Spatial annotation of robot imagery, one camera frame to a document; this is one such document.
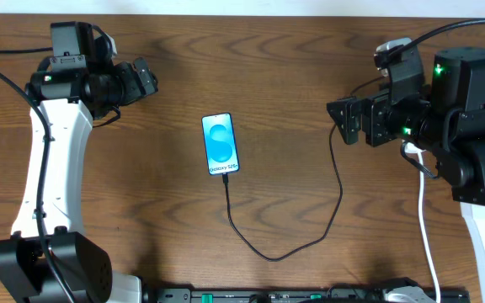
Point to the white power strip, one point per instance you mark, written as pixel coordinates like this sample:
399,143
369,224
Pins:
410,148

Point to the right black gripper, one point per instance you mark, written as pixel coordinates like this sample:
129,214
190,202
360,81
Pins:
375,119

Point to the blue Galaxy S25 smartphone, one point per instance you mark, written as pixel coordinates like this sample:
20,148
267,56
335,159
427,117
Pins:
220,144

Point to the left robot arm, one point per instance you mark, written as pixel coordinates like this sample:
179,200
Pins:
76,88

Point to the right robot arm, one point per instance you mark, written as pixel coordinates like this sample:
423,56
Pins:
445,117

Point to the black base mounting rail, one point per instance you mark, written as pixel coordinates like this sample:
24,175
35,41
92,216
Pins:
392,290

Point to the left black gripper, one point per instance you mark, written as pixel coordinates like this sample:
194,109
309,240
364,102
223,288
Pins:
129,82

